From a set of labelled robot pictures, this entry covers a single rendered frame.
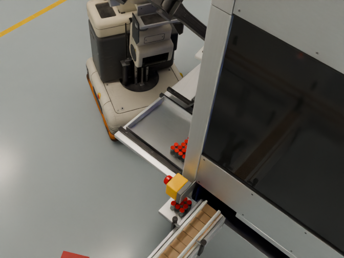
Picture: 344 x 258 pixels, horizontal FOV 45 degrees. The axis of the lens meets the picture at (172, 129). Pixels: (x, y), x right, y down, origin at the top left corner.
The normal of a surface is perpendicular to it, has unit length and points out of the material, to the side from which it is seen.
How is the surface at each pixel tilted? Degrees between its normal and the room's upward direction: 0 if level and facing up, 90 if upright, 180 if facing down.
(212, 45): 90
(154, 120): 0
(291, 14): 90
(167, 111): 0
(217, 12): 90
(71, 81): 0
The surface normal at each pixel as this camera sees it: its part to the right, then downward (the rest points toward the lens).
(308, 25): -0.64, 0.58
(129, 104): 0.07, -0.61
